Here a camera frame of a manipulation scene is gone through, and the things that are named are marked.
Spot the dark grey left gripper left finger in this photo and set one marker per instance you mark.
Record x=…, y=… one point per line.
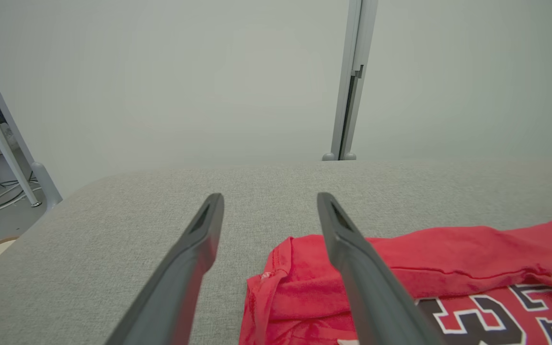
x=180, y=282

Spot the red white printed jersey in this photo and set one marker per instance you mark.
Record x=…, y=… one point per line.
x=448, y=258

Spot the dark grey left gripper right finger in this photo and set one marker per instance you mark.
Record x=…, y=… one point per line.
x=367, y=287

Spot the grey metal partition post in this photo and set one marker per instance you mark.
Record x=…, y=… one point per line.
x=360, y=38

